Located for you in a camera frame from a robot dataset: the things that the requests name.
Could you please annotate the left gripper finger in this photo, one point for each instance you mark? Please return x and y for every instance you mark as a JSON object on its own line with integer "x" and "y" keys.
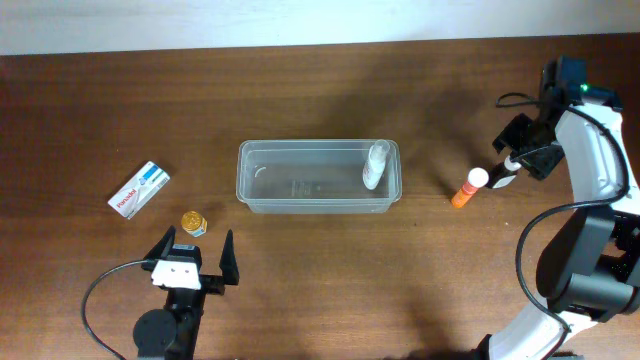
{"x": 228, "y": 263}
{"x": 161, "y": 249}

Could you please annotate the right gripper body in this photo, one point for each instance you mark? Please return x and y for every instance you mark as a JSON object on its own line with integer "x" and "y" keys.
{"x": 536, "y": 157}

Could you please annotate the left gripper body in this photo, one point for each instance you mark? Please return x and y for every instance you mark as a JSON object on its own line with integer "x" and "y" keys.
{"x": 213, "y": 283}

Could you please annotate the dark bottle white cap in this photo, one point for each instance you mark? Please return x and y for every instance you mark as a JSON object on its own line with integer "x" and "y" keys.
{"x": 503, "y": 173}

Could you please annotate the small gold lid jar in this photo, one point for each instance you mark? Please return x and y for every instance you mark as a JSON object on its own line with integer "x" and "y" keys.
{"x": 194, "y": 223}

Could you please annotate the orange tube white cap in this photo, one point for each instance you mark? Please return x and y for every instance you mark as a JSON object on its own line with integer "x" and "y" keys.
{"x": 476, "y": 179}

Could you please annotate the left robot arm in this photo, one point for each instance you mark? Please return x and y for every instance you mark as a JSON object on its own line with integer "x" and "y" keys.
{"x": 171, "y": 331}

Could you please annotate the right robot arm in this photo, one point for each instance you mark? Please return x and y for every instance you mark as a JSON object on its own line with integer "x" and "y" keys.
{"x": 577, "y": 263}

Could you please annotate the clear plastic container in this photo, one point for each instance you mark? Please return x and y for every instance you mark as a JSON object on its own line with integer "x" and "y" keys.
{"x": 314, "y": 176}

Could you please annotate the white Panadol box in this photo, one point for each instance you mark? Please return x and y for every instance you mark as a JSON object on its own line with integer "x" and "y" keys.
{"x": 139, "y": 189}

